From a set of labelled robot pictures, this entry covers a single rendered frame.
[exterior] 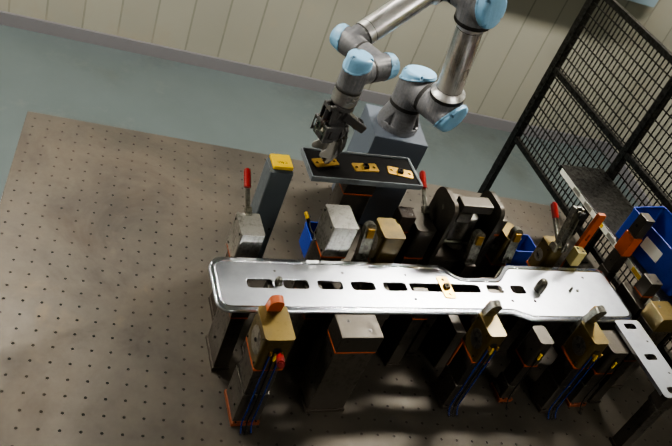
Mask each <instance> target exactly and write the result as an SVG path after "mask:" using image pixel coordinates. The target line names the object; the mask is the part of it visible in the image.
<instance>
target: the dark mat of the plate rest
mask: <svg viewBox="0 0 672 446"><path fill-rule="evenodd" d="M304 151H305V154H306V157H307V159H308V162H309V165H310V168H311V170H312V173H313V175H314V176H324V177H335V178H347V179H358V180H370V181H381V182H393V183H405V184H416V185H420V183H419V181H418V179H417V177H416V175H415V173H414V171H413V170H412V168H411V166H410V164H409V162H408V160H404V159H394V158H384V157H374V156H364V155H354V154H344V153H340V154H339V155H338V156H337V157H336V158H335V159H336V160H337V161H338V163H339V166H328V167H316V166H315V164H314V163H313V162H312V160H311V159H312V158H321V157H320V156H319V154H320V152H321V151H315V150H305V149H304ZM352 163H371V164H376V166H377V168H378V169H379V172H356V171H355V170H354V168H353V166H352ZM387 166H391V167H396V168H402V169H405V170H409V171H412V174H413V179H409V178H405V177H400V176H396V175H391V174H389V173H388V170H387Z"/></svg>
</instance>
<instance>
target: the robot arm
mask: <svg viewBox="0 0 672 446"><path fill-rule="evenodd" d="M442 1H446V2H448V3H449V4H451V5H452V6H454V7H455V8H456V11H455V14H454V22H455V23H456V27H455V30H454V33H453V36H452V39H451V43H450V46H449V49H448V52H447V55H446V58H445V61H444V64H443V67H442V70H441V73H440V76H439V79H438V81H437V82H435V81H436V80H437V75H436V73H435V72H434V71H433V70H431V69H429V68H427V67H424V66H420V65H408V66H406V67H404V69H403V71H402V73H401V74H400V75H399V79H398V81H397V84H396V86H395V88H394V91H393V93H392V95H391V98H390V100H389V101H388V102H387V103H386V104H385V105H384V106H383V107H382V108H381V109H380V111H379V113H378V115H377V122H378V124H379V125H380V126H381V127H382V128H383V129H384V130H386V131H387V132H389V133H391V134H393V135H395V136H399V137H404V138H409V137H413V136H414V135H415V134H416V132H417V130H418V127H419V117H420V114H421V115H422V116H423V117H424V118H425V119H427V120H428V121H429V122H430V123H431V124H433V125H434V127H436V128H438V129H439V130H440V131H442V132H447V131H450V130H452V129H453V128H455V127H456V126H457V125H458V124H459V123H460V122H461V121H462V120H463V119H464V118H465V116H466V114H467V112H468V108H467V106H466V105H464V104H463V102H464V99H465V92H464V90H463V88H464V86H465V83H466V80H467V77H468V74H469V72H470V69H471V66H472V63H473V61H474V58H475V55H476V52H477V49H478V47H479V44H480V41H481V38H482V35H483V33H485V32H487V31H489V30H490V29H492V28H494V27H495V26H496V25H497V24H498V23H499V22H500V19H501V18H502V17H503V16H504V13H505V11H506V7H507V0H391V1H389V2H388V3H386V4H385V5H383V6H382V7H380V8H379V9H377V10H376V11H374V12H373V13H371V14H370V15H368V16H367V17H365V18H364V19H362V20H361V21H359V22H357V23H356V24H354V25H353V26H352V27H350V26H349V25H347V24H345V23H343V24H339V25H337V26H336V27H335V28H334V29H333V30H332V32H331V34H330V38H329V39H330V44H331V45H332V46H333V47H334V48H335V49H336V50H337V51H338V52H339V53H341V54H342V55H343V56H344V57H346V58H345V60H344V61H343V64H342V68H341V71H340V74H339V76H338V79H337V82H336V84H335V87H334V89H333V92H332V95H331V100H325V101H324V103H323V106H322V109H321V111H320V113H315V116H314V119H313V122H312V124H311V127H310V128H311V129H313V132H314V133H315V134H316V136H317V137H318V138H319V139H318V140H316V141H314V142H313V143H312V147H314V148H319V149H321V152H320V154H319V156H320V157H321V159H323V158H326V160H325V164H327V163H329V162H331V161H332V160H333V159H335V158H336V157H337V156H338V155H339V154H340V153H341V152H342V151H343V149H344V148H345V145H346V142H347V139H348V137H347V136H348V132H349V125H350V126H351V127H352V128H353V129H354V130H356V131H358V132H359V133H363V132H364V131H365V130H366V129H367V128H366V126H365V125H364V122H363V120H362V119H361V118H358V117H357V116H355V115H354V114H353V113H352V112H353V111H354V108H355V106H356V105H357V103H358V100H359V98H360V95H361V93H362V91H363V88H364V86H365V85H366V84H371V83H375V82H380V81H387V80H389V79H392V78H394V77H396V76H397V74H398V73H399V70H400V62H399V59H398V58H397V56H396V55H395V54H393V53H387V52H384V53H382V52H380V51H379V50H378V49H377V48H376V47H374V46H373V45H372V44H374V43H375V42H376V41H378V40H379V39H381V38H382V37H384V36H385V35H387V34H388V33H390V32H391V31H393V30H394V29H396V28H397V27H399V26H400V25H402V24H403V23H405V22H406V21H407V20H409V19H410V18H412V17H413V16H415V15H416V14H418V13H419V12H421V11H422V10H424V9H425V8H427V7H428V6H430V5H431V4H432V5H437V4H439V3H440V2H442ZM315 118H317V120H316V123H315V125H313V124H314V121H315Z"/></svg>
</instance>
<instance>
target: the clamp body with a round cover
mask: <svg viewBox="0 0 672 446"><path fill-rule="evenodd" d="M375 225H376V226H377V231H376V234H375V237H374V240H373V243H372V246H371V249H370V252H369V255H368V258H367V261H368V262H376V263H393V262H394V260H395V258H396V257H397V255H398V253H399V251H400V249H401V247H402V245H403V243H404V241H405V239H406V236H405V234H404V232H403V230H402V228H401V225H400V223H399V221H398V220H397V219H395V218H380V217H378V218H377V219H376V221H375ZM362 285H363V283H356V284H355V286H354V288H353V289H355V290H361V288H362Z"/></svg>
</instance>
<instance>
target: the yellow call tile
mask: <svg viewBox="0 0 672 446"><path fill-rule="evenodd" d="M269 157H270V160H271V163H272V166H273V169H278V170H289V171H293V165H292V162H291V159H290V156H289V155H281V154H270V156H269Z"/></svg>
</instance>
